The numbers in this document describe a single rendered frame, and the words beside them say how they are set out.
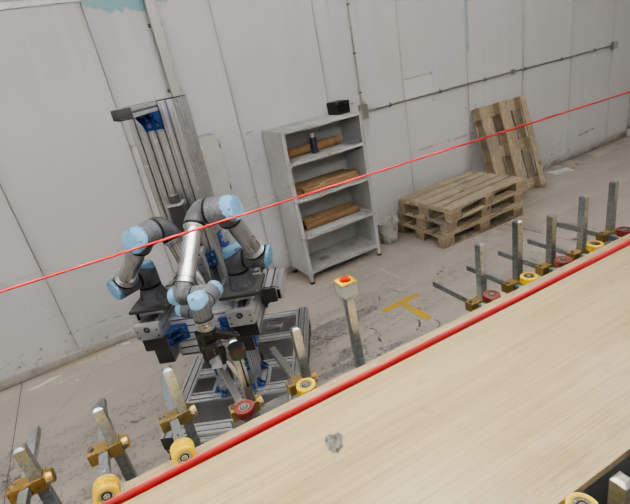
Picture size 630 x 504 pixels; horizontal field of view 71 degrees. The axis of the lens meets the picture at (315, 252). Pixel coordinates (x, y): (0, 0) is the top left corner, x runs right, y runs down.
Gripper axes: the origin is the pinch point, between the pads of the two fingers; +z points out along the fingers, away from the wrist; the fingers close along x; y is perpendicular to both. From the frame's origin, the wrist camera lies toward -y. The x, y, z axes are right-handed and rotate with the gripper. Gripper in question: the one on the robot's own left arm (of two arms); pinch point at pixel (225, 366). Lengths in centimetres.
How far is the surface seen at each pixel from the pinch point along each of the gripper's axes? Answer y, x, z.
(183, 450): 24.1, 31.7, 2.2
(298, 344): -28.8, 12.4, -4.2
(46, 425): 119, -171, 99
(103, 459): 50, 17, 3
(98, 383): 82, -199, 99
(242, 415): 1.5, 20.4, 9.4
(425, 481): -36, 81, 9
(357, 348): -55, 12, 10
